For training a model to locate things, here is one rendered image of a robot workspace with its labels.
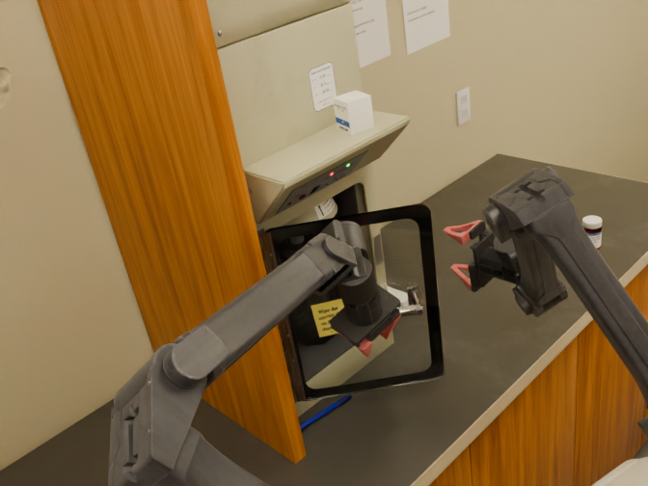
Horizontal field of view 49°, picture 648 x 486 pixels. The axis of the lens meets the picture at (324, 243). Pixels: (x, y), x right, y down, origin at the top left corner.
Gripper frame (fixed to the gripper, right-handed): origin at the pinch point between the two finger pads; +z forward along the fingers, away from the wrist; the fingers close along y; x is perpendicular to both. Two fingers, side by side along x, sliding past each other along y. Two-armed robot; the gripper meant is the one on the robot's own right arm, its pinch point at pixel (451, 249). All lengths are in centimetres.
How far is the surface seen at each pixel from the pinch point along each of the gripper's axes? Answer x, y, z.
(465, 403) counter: 18.0, -23.2, -12.7
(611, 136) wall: -182, -75, 62
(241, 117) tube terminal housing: 32, 45, 10
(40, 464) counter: 85, -14, 45
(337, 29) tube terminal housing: 7, 50, 11
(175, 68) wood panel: 42, 58, 8
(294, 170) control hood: 31.7, 36.2, 1.1
